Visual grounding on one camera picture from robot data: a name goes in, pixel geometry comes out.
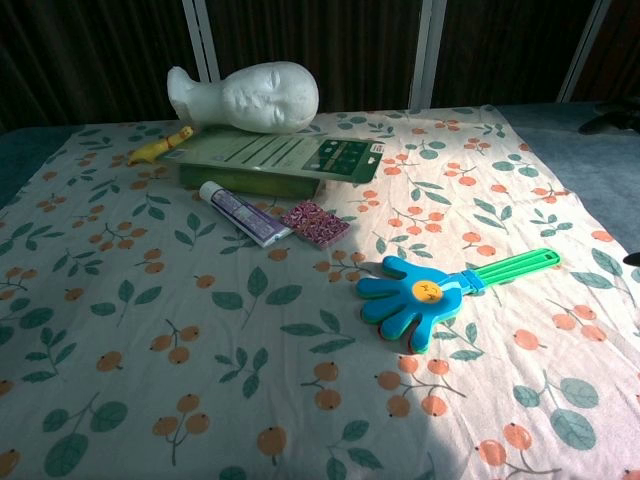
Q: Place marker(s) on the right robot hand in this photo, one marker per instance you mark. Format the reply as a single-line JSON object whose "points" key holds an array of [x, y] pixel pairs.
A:
{"points": [[634, 259]]}

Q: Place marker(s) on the floral fruit print tablecloth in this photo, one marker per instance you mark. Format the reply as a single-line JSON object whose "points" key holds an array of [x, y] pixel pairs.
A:
{"points": [[250, 350]]}

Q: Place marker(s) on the pink patterned small box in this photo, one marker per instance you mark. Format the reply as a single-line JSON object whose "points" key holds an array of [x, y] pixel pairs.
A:
{"points": [[315, 225]]}

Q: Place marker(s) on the green packaged box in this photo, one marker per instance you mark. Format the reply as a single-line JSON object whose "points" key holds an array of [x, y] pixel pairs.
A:
{"points": [[270, 155]]}

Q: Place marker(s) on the white purple toothpaste tube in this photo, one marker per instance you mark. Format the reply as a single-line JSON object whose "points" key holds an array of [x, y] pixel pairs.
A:
{"points": [[240, 212]]}

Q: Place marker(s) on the white foam mannequin head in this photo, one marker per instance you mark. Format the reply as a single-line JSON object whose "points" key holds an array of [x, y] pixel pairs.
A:
{"points": [[260, 100]]}

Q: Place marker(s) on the yellow banana toy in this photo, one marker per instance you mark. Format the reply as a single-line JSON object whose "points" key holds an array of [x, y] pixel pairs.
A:
{"points": [[150, 150]]}

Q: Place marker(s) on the white frame post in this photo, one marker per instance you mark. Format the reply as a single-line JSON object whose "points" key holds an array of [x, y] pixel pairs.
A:
{"points": [[426, 50], [582, 50], [202, 35]]}

